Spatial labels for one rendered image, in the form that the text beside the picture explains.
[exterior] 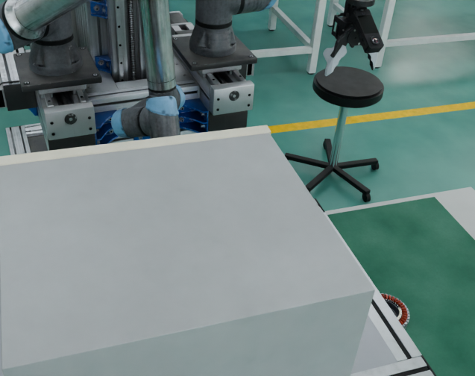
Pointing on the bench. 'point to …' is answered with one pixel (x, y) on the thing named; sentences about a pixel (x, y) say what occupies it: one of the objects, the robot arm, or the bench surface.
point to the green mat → (426, 277)
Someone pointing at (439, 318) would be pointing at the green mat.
